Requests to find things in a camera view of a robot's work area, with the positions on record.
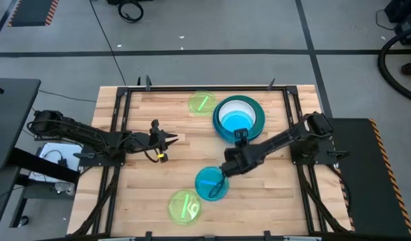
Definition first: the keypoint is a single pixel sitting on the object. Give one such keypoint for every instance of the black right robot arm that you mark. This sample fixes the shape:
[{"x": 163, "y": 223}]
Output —
[{"x": 282, "y": 137}]

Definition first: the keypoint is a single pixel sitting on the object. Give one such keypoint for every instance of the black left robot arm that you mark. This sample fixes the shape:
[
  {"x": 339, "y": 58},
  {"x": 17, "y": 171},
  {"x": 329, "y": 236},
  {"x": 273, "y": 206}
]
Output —
[{"x": 75, "y": 129}]

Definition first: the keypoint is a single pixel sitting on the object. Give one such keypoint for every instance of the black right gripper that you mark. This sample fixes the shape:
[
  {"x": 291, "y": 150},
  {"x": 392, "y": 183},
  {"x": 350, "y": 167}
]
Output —
[{"x": 239, "y": 160}]

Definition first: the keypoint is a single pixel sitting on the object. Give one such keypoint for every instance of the transparent green plastic plate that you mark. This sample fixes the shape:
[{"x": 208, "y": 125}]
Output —
[
  {"x": 177, "y": 214},
  {"x": 209, "y": 107}
]

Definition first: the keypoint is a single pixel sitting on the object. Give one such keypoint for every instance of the white plastic plate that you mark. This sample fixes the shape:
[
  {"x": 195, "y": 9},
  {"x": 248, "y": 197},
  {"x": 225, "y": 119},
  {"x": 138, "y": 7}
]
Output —
[{"x": 237, "y": 106}]

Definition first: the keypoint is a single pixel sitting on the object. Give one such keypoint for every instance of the black cabinet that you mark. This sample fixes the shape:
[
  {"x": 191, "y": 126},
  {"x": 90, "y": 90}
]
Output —
[{"x": 125, "y": 1}]

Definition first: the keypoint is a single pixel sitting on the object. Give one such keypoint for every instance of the black side desk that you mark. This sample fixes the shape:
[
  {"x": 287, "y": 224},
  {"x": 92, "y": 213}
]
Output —
[{"x": 14, "y": 120}]

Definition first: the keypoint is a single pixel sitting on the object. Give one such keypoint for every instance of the black hazard-striped floor mat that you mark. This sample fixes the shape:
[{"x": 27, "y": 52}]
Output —
[
  {"x": 366, "y": 184},
  {"x": 31, "y": 11}
]

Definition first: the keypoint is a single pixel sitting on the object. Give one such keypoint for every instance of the transparent blue plastic plate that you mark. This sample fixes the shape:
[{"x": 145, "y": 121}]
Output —
[
  {"x": 205, "y": 192},
  {"x": 235, "y": 122}
]

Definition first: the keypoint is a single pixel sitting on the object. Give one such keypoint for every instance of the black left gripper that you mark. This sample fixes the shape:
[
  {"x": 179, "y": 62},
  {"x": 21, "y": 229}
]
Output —
[{"x": 142, "y": 142}]

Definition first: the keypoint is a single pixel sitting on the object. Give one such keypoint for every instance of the black clamp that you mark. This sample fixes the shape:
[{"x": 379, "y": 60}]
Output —
[
  {"x": 138, "y": 81},
  {"x": 267, "y": 235},
  {"x": 148, "y": 236}
]

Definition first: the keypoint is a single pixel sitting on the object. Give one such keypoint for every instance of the stack of blue bowls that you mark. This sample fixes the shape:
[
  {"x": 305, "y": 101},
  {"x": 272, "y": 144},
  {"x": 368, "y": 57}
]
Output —
[{"x": 261, "y": 117}]

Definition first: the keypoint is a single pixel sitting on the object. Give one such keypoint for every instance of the black equipment case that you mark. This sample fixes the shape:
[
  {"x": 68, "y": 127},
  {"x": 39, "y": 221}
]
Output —
[{"x": 406, "y": 20}]

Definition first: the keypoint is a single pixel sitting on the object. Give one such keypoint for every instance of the black power adapter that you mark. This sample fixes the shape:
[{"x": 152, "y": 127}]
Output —
[{"x": 62, "y": 163}]

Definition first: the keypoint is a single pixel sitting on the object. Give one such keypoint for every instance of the white sheet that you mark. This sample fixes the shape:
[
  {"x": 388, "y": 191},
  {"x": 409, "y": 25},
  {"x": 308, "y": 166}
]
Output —
[{"x": 48, "y": 150}]

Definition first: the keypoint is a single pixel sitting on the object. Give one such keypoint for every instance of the person's shoe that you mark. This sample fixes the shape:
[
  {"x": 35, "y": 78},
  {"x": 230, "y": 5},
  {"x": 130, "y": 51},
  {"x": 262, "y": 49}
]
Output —
[{"x": 409, "y": 68}]

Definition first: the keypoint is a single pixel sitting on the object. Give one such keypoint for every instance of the black table frame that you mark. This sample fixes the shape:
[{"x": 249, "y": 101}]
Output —
[{"x": 192, "y": 89}]

